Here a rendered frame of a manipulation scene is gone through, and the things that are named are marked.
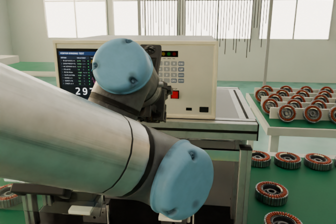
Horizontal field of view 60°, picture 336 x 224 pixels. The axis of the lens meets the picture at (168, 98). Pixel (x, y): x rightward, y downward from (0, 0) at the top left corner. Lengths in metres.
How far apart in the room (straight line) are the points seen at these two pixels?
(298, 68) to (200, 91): 6.72
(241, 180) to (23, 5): 7.78
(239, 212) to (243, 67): 6.40
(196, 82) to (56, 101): 0.57
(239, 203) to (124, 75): 0.58
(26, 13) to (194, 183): 8.02
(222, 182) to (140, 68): 0.70
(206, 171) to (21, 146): 0.17
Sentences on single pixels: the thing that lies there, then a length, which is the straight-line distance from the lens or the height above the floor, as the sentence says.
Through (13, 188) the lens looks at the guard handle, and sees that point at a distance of 0.66.
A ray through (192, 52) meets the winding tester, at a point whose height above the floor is 1.29.
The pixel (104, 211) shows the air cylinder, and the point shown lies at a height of 0.81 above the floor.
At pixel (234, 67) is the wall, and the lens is 7.14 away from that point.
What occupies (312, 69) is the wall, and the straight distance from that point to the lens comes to 7.54.
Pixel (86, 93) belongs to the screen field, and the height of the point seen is 1.18.
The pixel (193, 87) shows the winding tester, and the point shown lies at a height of 1.20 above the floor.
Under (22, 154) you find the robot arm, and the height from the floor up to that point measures 1.28.
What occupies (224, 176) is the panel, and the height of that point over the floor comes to 0.88.
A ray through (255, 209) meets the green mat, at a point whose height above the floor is 0.75.
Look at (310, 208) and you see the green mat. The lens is 1.17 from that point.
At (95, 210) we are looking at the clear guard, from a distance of 0.62.
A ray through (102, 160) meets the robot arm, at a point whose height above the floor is 1.26.
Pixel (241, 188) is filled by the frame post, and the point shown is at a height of 0.94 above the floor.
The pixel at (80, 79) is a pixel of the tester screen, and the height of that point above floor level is 1.22.
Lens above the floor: 1.37
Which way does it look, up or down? 15 degrees down
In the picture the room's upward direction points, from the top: straight up
